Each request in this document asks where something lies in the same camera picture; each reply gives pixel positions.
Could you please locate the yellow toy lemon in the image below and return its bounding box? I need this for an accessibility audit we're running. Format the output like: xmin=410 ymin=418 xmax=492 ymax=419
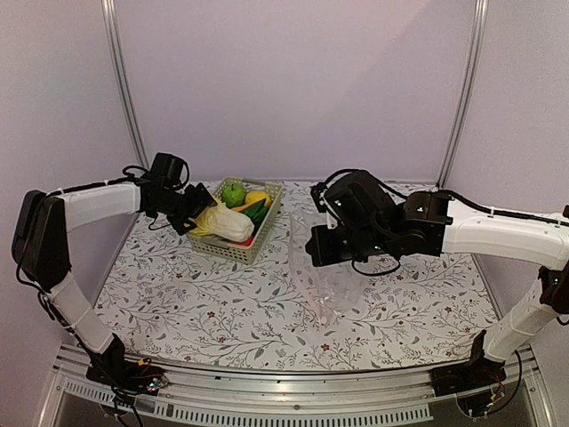
xmin=245 ymin=190 xmax=272 ymax=206

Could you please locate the clear zip top bag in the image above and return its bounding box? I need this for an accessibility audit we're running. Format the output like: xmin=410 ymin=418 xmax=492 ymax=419
xmin=288 ymin=208 xmax=366 ymax=325

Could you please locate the floral patterned table mat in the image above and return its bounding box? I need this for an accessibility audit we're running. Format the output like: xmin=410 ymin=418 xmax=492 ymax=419
xmin=94 ymin=181 xmax=497 ymax=371

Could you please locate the toy napa cabbage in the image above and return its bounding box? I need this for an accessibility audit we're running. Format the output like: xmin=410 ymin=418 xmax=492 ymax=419
xmin=186 ymin=200 xmax=254 ymax=243

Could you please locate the green toy apple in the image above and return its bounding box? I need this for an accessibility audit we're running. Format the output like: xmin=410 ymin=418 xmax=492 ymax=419
xmin=222 ymin=183 xmax=247 ymax=208

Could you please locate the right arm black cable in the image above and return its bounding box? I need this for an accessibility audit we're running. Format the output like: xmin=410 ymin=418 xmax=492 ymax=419
xmin=377 ymin=175 xmax=565 ymax=228

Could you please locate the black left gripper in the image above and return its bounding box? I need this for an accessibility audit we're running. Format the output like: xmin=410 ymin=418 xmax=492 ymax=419
xmin=156 ymin=183 xmax=218 ymax=236

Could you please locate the right aluminium frame post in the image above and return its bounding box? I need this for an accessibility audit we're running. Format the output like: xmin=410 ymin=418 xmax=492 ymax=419
xmin=437 ymin=0 xmax=489 ymax=188

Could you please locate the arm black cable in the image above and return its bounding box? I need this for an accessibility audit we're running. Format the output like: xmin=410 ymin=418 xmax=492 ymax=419
xmin=377 ymin=175 xmax=565 ymax=228
xmin=122 ymin=165 xmax=155 ymax=184

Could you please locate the front aluminium rail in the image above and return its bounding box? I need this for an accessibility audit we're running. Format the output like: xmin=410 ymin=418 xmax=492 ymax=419
xmin=40 ymin=346 xmax=556 ymax=426

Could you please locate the green toy leaf vegetable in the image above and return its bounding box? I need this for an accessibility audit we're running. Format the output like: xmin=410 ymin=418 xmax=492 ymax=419
xmin=242 ymin=198 xmax=270 ymax=226

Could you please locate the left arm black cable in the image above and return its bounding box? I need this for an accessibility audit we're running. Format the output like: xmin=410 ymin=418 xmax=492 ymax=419
xmin=122 ymin=165 xmax=155 ymax=184

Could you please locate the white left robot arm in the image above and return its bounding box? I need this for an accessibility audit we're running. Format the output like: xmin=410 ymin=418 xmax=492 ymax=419
xmin=12 ymin=153 xmax=216 ymax=396

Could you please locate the red toy food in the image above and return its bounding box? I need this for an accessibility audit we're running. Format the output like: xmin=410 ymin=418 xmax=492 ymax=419
xmin=232 ymin=236 xmax=254 ymax=247

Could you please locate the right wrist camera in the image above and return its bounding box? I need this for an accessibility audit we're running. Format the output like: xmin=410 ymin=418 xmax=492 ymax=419
xmin=310 ymin=181 xmax=340 ymax=230

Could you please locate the left aluminium frame post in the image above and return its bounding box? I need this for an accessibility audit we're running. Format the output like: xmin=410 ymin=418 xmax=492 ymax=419
xmin=100 ymin=0 xmax=149 ymax=167

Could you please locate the pale green plastic basket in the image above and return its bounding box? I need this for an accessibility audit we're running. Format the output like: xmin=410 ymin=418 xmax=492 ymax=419
xmin=188 ymin=177 xmax=284 ymax=265

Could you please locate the aluminium frame post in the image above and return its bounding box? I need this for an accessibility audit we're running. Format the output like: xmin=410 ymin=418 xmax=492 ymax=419
xmin=100 ymin=0 xmax=149 ymax=167
xmin=437 ymin=0 xmax=489 ymax=188

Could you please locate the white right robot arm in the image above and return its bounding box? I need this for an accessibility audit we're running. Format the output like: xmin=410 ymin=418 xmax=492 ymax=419
xmin=305 ymin=169 xmax=568 ymax=396

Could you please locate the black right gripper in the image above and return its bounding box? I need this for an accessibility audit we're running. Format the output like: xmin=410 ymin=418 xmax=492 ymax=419
xmin=306 ymin=222 xmax=391 ymax=265

